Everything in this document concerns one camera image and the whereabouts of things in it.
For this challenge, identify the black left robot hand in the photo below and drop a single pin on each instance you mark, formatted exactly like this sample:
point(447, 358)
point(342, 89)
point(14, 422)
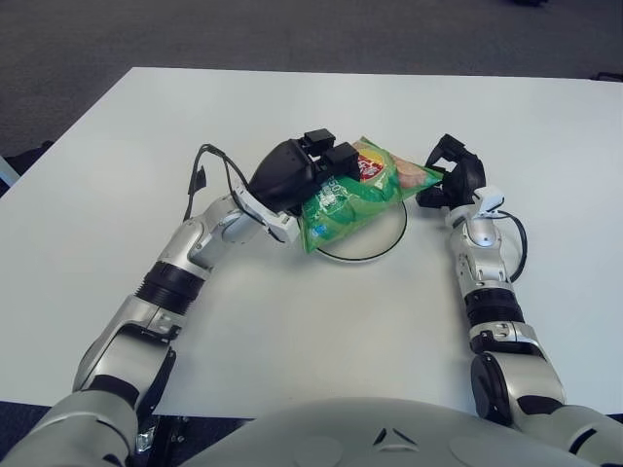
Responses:
point(282, 170)

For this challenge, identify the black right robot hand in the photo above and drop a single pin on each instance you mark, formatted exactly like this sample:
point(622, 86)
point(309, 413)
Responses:
point(467, 180)

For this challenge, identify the green potato chip bag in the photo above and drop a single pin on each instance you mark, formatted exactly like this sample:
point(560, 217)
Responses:
point(350, 209)

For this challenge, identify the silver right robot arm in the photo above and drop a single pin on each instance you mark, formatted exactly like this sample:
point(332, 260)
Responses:
point(479, 233)

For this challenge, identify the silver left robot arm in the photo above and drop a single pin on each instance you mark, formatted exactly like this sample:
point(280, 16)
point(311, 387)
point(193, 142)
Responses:
point(194, 238)

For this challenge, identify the white plate with black rim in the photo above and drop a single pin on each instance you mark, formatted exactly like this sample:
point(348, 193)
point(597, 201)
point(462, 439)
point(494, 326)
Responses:
point(370, 243)

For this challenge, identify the white right wrist connector box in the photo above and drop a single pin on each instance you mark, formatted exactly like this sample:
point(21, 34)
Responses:
point(489, 199)

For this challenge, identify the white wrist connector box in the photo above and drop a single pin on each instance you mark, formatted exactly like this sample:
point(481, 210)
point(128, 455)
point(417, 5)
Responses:
point(489, 199)
point(282, 226)

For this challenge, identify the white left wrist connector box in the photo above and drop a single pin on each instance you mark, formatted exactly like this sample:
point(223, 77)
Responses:
point(282, 226)

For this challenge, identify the black office chair base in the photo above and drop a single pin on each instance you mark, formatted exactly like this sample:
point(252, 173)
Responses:
point(608, 76)

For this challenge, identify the grey robot torso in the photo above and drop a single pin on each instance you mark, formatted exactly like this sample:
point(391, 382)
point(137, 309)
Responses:
point(389, 433)

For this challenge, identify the white furniture panel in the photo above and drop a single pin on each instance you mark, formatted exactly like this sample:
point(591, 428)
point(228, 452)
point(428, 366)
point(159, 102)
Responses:
point(7, 172)

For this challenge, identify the silver metal buckle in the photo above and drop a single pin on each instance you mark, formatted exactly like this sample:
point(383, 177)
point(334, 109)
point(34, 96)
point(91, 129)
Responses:
point(146, 438)

